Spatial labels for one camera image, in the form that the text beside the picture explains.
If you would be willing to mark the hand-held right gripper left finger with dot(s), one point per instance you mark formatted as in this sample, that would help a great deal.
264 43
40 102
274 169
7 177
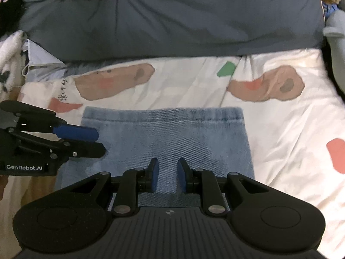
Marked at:
155 175

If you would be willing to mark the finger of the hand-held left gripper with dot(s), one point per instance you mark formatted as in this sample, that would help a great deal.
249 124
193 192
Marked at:
78 133
89 149

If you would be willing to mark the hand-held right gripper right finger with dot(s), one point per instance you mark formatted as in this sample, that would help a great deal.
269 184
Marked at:
182 176

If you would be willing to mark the blue denim jeans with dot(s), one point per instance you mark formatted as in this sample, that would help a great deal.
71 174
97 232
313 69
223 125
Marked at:
175 135

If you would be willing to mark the white black knit sweater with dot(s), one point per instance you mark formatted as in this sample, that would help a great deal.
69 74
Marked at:
9 56

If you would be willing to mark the bear printed cream blanket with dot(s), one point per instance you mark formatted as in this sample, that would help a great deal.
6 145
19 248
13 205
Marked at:
283 126

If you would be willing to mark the slate grey pillow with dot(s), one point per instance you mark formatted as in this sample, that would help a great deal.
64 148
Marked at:
161 19

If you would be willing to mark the black pink paw print plush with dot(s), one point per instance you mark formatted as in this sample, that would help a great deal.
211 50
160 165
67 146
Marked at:
10 2

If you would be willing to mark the grey neck pillow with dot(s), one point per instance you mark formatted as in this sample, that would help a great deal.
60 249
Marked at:
337 45

